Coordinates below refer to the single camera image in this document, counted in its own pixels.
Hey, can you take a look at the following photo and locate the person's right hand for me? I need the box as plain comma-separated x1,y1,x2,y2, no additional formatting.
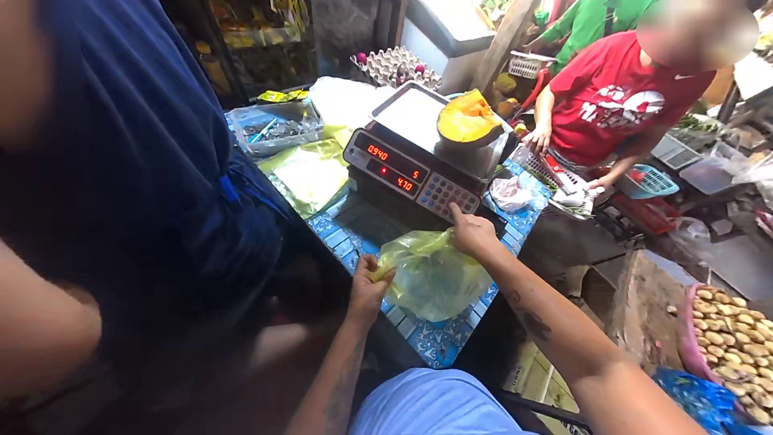
448,202,501,262

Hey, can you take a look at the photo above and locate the person's left hand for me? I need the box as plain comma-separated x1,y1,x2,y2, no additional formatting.
347,254,397,329

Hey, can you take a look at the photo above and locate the translucent yellow plastic bag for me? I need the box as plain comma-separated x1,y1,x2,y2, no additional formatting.
370,228,496,322

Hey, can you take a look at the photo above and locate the person's left forearm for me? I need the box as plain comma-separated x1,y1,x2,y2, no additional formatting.
286,317,372,435

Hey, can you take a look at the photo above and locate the person's right forearm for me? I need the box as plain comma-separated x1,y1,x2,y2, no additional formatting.
477,240,709,435

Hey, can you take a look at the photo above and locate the small crumpled white bag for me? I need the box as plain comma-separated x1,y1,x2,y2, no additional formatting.
489,175,536,212

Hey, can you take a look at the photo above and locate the blue patterned tablecloth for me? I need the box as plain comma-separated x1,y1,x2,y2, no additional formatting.
225,109,553,370

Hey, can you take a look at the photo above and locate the cut orange pumpkin piece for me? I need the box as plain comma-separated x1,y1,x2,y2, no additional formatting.
436,89,504,148

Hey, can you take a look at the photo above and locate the digital weighing scale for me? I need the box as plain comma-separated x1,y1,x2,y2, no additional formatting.
342,81,513,224

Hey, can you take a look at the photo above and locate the white plastic basket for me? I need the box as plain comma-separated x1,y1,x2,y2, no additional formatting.
508,50,556,80
524,149,596,220

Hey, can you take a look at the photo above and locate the stack of yellow plastic bags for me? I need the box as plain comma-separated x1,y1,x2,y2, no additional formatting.
257,137,351,220

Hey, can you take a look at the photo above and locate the person's body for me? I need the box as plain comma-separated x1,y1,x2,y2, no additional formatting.
349,367,539,435

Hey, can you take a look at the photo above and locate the large white plastic bag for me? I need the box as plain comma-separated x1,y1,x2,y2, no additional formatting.
308,76,396,131

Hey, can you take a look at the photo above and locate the grey egg tray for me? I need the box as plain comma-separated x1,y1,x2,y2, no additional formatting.
351,46,443,93

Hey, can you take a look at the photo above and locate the blue pen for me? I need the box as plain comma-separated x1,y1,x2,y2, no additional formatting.
248,118,279,144

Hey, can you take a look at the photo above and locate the clear plastic container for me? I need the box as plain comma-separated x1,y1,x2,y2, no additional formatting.
226,99,325,159

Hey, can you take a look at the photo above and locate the cardboard box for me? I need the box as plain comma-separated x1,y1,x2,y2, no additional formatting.
504,340,588,435

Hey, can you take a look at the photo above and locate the yellow packet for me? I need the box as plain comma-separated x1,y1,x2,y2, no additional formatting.
257,89,309,104

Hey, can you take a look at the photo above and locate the red plastic crate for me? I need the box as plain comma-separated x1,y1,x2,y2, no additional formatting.
609,192,682,235

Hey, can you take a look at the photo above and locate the light blue plastic basket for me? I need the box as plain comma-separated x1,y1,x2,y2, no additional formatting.
624,164,681,200

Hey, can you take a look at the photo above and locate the brown wooden board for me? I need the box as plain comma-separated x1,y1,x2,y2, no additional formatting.
610,249,699,377

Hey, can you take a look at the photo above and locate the grey plastic crate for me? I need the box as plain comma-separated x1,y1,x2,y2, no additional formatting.
651,126,713,171

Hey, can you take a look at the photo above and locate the pink basin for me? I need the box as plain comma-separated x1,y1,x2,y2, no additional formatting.
678,283,734,387

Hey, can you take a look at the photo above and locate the blue plastic bag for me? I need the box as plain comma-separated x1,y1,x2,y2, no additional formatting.
652,367,747,435

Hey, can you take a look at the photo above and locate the pile of potatoes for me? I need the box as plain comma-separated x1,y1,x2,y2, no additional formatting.
692,285,773,425

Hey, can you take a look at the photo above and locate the wooden post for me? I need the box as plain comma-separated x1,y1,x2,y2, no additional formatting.
471,0,542,94

